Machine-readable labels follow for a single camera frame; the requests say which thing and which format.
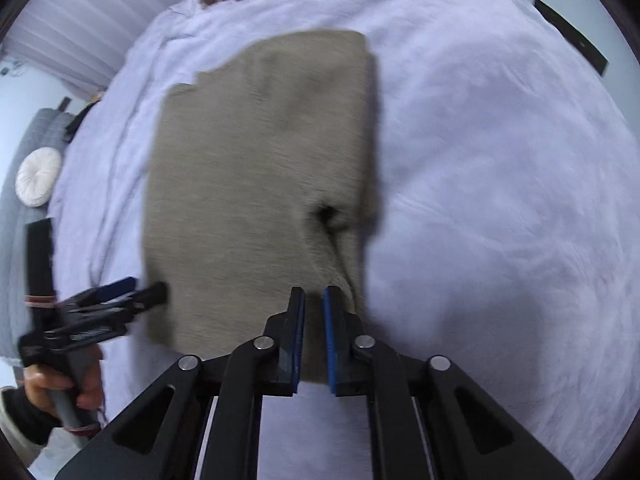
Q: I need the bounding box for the black bag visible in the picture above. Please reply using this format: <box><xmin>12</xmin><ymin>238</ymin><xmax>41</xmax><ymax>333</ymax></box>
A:
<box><xmin>61</xmin><ymin>91</ymin><xmax>107</xmax><ymax>142</ymax></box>

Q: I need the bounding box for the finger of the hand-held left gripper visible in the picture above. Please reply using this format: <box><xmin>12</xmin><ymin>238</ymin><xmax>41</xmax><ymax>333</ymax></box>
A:
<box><xmin>75</xmin><ymin>276</ymin><xmax>139</xmax><ymax>307</ymax></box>
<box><xmin>112</xmin><ymin>282</ymin><xmax>169</xmax><ymax>315</ymax></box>

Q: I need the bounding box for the white curtain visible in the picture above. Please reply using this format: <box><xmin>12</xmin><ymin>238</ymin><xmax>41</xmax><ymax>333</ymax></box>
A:
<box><xmin>7</xmin><ymin>0</ymin><xmax>203</xmax><ymax>98</ymax></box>

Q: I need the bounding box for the grey sofa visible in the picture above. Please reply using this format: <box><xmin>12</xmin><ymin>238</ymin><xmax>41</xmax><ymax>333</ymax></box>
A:
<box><xmin>0</xmin><ymin>108</ymin><xmax>68</xmax><ymax>361</ymax></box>

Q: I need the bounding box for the person's left hand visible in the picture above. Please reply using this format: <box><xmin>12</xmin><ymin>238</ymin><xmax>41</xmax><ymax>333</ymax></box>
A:
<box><xmin>24</xmin><ymin>346</ymin><xmax>105</xmax><ymax>420</ymax></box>

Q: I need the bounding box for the light blue fleece blanket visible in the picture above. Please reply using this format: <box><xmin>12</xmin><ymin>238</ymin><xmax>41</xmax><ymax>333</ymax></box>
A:
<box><xmin>50</xmin><ymin>0</ymin><xmax>633</xmax><ymax>480</ymax></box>

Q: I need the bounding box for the round white cushion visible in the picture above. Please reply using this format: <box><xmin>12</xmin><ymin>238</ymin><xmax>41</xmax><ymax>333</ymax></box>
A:
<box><xmin>16</xmin><ymin>147</ymin><xmax>63</xmax><ymax>208</ymax></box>

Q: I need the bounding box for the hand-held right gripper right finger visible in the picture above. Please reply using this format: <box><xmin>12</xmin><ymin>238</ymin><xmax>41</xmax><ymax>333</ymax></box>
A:
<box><xmin>322</xmin><ymin>285</ymin><xmax>576</xmax><ymax>480</ymax></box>

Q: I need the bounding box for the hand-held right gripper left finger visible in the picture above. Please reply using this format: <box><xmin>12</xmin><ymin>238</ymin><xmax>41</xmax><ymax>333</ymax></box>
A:
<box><xmin>55</xmin><ymin>286</ymin><xmax>306</xmax><ymax>480</ymax></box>

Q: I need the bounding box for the black wall strip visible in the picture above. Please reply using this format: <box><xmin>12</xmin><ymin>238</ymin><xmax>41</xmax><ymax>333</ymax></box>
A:
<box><xmin>533</xmin><ymin>0</ymin><xmax>609</xmax><ymax>77</ymax></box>

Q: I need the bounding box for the olive brown knit sweater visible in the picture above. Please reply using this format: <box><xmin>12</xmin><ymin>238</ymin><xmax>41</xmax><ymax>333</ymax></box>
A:
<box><xmin>142</xmin><ymin>30</ymin><xmax>383</xmax><ymax>383</ymax></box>

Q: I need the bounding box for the person's left forearm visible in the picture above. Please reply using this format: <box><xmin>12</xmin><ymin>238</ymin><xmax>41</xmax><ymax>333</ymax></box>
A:
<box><xmin>0</xmin><ymin>385</ymin><xmax>62</xmax><ymax>461</ymax></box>

